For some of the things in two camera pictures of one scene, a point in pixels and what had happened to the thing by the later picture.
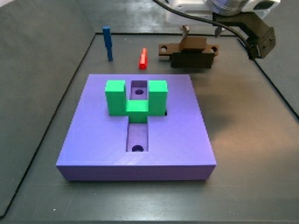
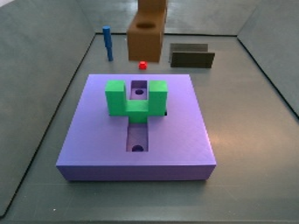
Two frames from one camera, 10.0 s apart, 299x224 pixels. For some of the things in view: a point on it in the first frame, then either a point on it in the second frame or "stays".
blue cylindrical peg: [108, 42] stays
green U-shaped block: [137, 109] stays
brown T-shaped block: [189, 44] to [144, 31]
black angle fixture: [191, 59] stays
